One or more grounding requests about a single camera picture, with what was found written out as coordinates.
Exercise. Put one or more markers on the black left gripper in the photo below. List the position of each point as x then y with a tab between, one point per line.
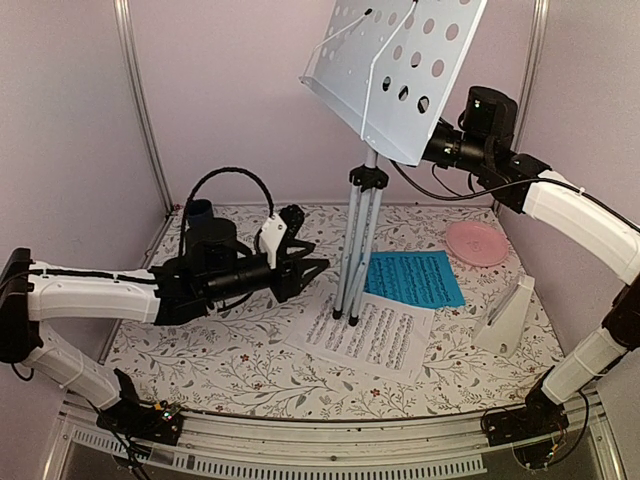
290	281

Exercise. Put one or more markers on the white perforated music stand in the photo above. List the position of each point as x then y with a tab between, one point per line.
386	69

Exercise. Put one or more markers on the white sheet music page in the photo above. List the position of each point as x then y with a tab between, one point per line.
389	341

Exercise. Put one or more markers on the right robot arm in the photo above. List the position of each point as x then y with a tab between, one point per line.
530	187

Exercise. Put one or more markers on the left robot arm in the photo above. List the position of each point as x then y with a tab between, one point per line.
32	293

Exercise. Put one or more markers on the dark blue cup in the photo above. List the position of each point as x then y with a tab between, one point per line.
199	213

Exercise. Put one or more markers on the pink plate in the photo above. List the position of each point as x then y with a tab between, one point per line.
476	243

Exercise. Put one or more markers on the blue sheet music page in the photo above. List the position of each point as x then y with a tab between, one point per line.
419	279

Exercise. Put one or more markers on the white metronome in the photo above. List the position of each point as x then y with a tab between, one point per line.
500	329

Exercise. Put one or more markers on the floral table mat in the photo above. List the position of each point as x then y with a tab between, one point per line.
240	362

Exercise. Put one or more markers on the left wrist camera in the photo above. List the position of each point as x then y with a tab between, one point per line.
275	229

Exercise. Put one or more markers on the right aluminium frame post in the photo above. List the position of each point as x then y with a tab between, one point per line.
518	30

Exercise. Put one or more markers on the aluminium frame post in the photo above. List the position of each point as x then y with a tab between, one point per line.
124	25
518	30

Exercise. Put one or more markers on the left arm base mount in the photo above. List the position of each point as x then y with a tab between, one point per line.
161	423

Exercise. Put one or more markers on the aluminium front rail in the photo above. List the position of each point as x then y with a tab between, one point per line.
449	447

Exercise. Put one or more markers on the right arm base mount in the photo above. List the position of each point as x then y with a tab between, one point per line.
525	425

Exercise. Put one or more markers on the left aluminium frame post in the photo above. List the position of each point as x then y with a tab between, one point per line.
124	25

